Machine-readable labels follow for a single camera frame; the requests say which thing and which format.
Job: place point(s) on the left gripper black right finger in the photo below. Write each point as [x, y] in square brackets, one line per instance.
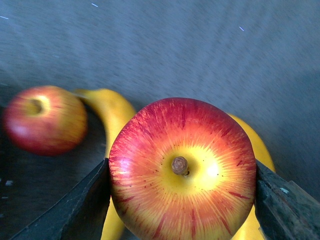
[283, 209]

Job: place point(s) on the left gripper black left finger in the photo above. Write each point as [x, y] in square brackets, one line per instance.
[79, 215]

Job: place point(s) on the dark red apple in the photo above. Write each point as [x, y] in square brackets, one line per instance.
[46, 120]

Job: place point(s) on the red yellow striped apple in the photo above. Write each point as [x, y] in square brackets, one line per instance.
[182, 169]

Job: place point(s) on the yellow banana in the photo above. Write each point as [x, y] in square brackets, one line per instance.
[114, 111]
[250, 230]

